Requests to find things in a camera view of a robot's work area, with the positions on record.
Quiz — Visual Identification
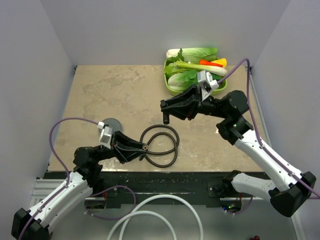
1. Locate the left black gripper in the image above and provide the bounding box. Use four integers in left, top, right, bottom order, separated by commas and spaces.
95, 130, 147, 163

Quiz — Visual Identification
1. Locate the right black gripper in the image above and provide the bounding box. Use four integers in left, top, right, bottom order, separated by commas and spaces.
161, 83, 229, 121

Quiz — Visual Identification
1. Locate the black T-shaped fitting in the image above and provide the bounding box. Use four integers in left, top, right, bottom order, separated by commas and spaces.
163, 113, 170, 125

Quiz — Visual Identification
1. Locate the grey shower head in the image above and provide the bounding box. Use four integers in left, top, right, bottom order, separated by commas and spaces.
102, 117, 123, 132

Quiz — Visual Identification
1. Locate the black shower hose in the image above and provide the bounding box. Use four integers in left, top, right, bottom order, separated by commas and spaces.
138, 124, 180, 168

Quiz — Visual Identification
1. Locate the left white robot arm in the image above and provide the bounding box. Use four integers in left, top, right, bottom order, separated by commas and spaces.
11, 131, 149, 240

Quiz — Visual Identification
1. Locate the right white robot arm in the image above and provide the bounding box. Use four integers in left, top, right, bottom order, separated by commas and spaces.
160, 84, 317, 217

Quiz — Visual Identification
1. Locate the napa cabbage in front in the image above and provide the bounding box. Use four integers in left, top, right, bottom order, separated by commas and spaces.
167, 69, 198, 91

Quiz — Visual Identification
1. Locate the napa cabbage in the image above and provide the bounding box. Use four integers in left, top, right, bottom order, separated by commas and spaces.
167, 69, 198, 91
166, 47, 218, 64

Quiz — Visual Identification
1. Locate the green celery stalk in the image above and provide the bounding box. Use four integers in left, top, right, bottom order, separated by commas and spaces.
175, 61, 228, 77

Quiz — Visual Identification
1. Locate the orange carrot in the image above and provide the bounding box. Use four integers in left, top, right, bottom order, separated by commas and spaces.
199, 59, 224, 68

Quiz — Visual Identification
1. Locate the napa cabbage at back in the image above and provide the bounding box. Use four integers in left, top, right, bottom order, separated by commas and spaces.
166, 47, 218, 64

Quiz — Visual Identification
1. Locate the yellow pepper piece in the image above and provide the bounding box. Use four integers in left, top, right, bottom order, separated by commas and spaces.
212, 58, 228, 68

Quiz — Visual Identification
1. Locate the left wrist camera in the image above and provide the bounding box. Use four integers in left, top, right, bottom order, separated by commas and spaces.
97, 121, 113, 149

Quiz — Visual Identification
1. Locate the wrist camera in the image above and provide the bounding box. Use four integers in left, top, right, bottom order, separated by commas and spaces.
97, 121, 113, 149
197, 70, 220, 101

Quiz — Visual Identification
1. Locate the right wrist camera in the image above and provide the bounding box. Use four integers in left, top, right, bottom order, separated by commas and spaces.
197, 70, 220, 101

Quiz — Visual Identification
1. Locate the black mounting base plate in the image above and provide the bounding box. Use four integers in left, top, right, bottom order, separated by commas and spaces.
42, 171, 271, 210

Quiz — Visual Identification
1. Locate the white hose loop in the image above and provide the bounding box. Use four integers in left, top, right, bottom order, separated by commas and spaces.
106, 193, 204, 240

